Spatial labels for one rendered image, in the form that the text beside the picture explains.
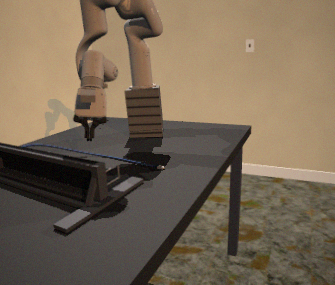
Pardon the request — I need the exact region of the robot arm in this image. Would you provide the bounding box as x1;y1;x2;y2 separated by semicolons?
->
76;0;163;89

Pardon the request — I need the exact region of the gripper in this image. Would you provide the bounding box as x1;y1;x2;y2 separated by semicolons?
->
73;84;107;141

